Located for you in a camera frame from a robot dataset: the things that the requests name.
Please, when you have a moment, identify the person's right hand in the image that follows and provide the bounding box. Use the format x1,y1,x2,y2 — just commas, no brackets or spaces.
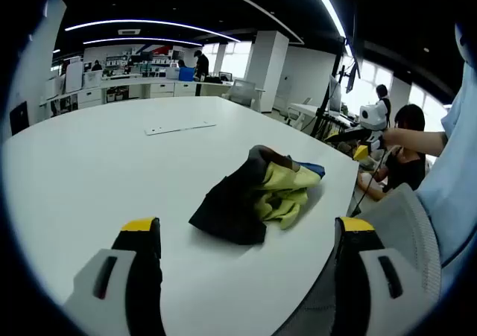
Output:
380,129,398,151

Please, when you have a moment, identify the white square pillar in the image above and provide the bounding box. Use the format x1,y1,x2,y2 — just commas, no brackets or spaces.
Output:
7,0,68,128
244,30,290,113

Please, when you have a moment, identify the grey office chair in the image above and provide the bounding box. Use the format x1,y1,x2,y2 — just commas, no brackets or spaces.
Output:
222,78,259,108

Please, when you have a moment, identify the white table cover plate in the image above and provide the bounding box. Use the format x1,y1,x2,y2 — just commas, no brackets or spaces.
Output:
144,122,218,136

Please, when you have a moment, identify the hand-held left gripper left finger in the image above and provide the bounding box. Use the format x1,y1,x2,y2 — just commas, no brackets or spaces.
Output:
63,218,168,336

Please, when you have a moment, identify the long ceiling light strip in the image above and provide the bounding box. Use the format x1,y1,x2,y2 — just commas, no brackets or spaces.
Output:
82,37,204,48
65,18,241,43
305,0,354,57

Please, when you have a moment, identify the black tripod stand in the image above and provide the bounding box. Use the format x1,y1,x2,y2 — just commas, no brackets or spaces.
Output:
311,34,350,139

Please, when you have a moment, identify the black cable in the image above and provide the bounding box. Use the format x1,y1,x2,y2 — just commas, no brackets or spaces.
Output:
348,145,403,218

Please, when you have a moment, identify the white mesh chair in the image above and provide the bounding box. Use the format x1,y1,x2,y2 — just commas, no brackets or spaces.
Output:
275,184,443,336

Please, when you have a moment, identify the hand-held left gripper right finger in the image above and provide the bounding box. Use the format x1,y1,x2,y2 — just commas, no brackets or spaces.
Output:
331,216,440,336

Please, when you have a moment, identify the yellow blue grey garment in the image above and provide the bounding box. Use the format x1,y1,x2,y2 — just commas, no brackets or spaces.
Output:
188,145,326,246

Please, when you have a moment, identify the white cabinet counter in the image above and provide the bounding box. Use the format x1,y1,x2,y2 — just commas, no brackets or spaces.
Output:
39,75,234,110

